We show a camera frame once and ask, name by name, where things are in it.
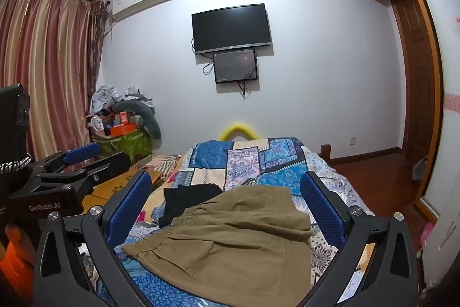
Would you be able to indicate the striped cloth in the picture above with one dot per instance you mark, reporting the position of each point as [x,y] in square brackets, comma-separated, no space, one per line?
[163,166]

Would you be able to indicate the pink object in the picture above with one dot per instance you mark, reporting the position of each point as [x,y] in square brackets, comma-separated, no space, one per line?
[427,237]

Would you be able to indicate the wooden bed post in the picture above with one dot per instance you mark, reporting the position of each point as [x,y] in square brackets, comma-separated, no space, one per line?
[325,151]

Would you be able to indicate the black garment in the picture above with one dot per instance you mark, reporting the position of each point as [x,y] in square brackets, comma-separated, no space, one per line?
[187,201]

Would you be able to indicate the grey plush toy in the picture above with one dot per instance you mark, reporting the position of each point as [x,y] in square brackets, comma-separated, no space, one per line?
[147,112]

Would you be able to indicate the patchwork printed blanket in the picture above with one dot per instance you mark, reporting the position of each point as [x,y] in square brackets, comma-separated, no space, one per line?
[215,157]

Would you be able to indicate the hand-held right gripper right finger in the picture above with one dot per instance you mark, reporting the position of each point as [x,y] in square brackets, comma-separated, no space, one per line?
[323,210]

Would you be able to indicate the striped pink curtain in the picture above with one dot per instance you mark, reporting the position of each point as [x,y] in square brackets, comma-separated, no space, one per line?
[46,69]

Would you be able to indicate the black wall television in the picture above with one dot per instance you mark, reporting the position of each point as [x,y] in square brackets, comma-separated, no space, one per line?
[230,28]

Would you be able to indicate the khaki pants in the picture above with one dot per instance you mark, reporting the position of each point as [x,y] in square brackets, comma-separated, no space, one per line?
[233,249]

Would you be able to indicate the pile of grey clothes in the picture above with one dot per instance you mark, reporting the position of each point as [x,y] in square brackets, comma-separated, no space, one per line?
[107,96]

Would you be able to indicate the brown wooden door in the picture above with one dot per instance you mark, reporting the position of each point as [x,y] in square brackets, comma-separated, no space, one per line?
[417,76]

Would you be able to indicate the orange box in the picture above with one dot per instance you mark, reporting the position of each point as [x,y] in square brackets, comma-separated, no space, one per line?
[122,130]

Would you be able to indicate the yellow foam tube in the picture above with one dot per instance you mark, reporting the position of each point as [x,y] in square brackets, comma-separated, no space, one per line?
[237,130]

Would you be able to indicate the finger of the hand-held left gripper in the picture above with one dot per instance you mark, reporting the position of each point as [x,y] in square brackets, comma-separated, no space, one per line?
[107,165]
[82,152]

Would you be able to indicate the small red box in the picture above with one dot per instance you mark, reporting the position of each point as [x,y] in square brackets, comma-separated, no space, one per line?
[124,118]

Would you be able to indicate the green patterned bag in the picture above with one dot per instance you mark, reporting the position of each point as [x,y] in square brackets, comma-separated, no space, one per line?
[129,147]

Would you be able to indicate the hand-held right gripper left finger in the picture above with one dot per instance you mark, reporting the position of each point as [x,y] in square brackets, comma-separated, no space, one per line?
[131,210]

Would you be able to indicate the white wall outlet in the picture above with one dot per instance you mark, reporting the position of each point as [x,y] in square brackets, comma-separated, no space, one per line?
[352,141]

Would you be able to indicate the small black monitor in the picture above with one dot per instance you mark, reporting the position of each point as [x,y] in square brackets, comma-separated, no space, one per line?
[235,65]

